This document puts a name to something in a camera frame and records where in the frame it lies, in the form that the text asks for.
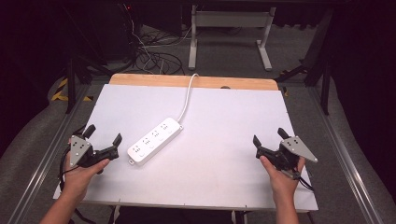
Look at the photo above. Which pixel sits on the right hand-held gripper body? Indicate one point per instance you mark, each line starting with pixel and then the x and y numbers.
pixel 294 147

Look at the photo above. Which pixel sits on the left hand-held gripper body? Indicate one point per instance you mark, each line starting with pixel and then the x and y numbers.
pixel 93 155

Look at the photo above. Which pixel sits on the person's left hand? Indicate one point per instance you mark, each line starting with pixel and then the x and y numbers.
pixel 77 180

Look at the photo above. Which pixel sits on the person's right hand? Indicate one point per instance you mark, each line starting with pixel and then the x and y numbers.
pixel 283 186

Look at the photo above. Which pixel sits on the white power strip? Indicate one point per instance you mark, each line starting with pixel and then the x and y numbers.
pixel 155 140

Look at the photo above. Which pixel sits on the white board sheet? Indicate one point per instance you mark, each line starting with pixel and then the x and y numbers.
pixel 218 149

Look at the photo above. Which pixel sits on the yellow black hazard tape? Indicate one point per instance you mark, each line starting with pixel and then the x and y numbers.
pixel 62 97

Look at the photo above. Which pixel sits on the black tripod stand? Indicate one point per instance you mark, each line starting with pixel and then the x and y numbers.
pixel 71 84
pixel 325 87

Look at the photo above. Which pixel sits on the aluminium floor rail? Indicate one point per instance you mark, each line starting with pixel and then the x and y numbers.
pixel 348 168
pixel 40 183

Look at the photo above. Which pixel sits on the white metal desk frame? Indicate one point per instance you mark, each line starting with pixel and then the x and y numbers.
pixel 230 19

